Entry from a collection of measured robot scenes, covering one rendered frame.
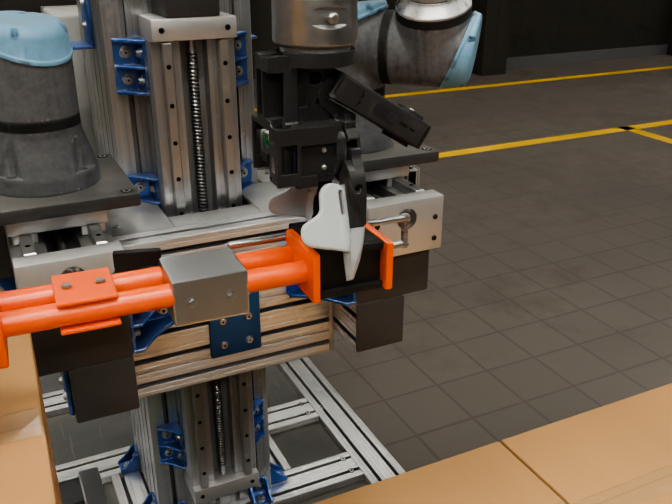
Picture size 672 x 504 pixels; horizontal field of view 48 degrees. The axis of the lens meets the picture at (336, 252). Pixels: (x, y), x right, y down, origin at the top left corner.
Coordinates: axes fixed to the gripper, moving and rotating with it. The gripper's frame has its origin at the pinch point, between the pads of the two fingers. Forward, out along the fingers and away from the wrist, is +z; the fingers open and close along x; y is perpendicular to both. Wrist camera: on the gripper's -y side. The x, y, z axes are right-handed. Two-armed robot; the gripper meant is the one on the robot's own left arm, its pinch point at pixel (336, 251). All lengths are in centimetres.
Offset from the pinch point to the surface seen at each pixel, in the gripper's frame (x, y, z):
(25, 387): -8.5, 30.6, 13.2
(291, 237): -0.9, 4.4, -1.9
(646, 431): -17, -69, 53
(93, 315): 3.4, 23.9, 0.5
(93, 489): -32, 25, 47
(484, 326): -142, -123, 107
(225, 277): 3.5, 12.3, -0.9
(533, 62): -605, -496, 97
